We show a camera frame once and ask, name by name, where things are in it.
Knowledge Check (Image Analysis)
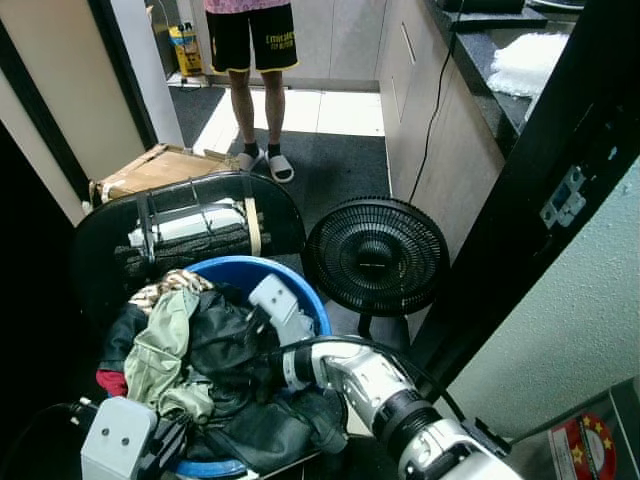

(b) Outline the beige door with black frame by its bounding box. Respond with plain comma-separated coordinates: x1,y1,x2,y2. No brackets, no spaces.
0,0,161,226

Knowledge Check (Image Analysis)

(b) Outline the beige patterned garment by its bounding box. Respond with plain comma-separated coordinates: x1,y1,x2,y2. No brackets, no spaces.
129,268,214,312

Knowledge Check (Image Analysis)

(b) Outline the white slide sandal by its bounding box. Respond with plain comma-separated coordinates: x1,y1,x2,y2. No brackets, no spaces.
234,145,267,174
266,152,297,185

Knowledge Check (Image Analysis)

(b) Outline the grey washing machine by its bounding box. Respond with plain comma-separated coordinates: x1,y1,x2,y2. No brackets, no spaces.
508,378,640,480

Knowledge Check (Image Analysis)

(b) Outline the white ribbed panel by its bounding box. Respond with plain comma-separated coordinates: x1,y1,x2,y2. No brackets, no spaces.
127,204,250,248

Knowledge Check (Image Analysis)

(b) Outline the dark navy garment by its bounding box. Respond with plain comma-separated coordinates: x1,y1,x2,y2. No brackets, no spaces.
99,304,153,373

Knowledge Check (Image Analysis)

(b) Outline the black garment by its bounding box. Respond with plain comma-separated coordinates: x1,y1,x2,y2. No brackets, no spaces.
184,284,352,473

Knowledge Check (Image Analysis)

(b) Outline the black round floor fan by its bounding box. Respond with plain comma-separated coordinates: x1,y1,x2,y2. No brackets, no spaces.
304,196,451,339

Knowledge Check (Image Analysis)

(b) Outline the brown cardboard box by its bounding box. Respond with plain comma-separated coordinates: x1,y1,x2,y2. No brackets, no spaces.
89,142,242,207

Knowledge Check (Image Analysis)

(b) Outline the silver metal latch plate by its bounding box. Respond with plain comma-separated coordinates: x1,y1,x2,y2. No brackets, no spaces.
539,164,587,230

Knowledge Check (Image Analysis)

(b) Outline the thin black hanging cable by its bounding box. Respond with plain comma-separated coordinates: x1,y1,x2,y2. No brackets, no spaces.
409,38,457,207

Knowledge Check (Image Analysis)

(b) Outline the olive green garment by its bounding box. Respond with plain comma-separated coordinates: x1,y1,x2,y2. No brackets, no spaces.
122,289,217,422

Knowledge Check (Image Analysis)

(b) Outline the person in black shorts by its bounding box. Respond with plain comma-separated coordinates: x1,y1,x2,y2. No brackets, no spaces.
204,0,300,185

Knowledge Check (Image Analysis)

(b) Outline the black door frame post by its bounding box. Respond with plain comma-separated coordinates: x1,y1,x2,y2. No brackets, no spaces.
408,0,640,396

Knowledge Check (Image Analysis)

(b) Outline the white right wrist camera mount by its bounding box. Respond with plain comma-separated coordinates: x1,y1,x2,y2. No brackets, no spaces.
247,274,317,347

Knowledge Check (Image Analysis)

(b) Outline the dark grey floor mat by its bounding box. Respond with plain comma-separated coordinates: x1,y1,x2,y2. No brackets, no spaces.
167,84,393,236

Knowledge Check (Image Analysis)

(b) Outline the blue plastic laundry basin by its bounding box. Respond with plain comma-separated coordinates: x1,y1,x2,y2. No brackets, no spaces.
128,255,332,479

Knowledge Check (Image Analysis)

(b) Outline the red garment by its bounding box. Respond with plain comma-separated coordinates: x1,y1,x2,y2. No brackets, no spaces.
96,367,130,399

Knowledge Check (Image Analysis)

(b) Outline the red round sticker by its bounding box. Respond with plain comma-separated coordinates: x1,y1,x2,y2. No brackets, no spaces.
549,412,619,480

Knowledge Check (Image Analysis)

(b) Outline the beige cabinet with black countertop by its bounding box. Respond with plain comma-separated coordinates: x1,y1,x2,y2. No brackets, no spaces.
377,0,587,263

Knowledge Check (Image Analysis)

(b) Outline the white crumpled cloth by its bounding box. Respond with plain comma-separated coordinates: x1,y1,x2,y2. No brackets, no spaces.
486,32,570,102

